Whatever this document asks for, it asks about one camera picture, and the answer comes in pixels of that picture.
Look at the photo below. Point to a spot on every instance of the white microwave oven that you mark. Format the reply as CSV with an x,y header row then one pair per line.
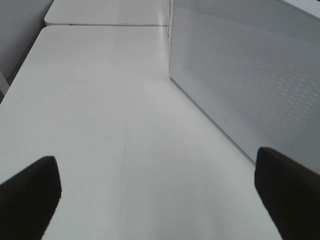
x,y
253,66

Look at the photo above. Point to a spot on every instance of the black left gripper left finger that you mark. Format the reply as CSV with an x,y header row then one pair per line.
x,y
28,200

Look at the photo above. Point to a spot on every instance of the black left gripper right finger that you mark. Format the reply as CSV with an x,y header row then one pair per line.
x,y
290,193

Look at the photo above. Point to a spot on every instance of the white rear table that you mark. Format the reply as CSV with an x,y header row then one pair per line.
x,y
108,13

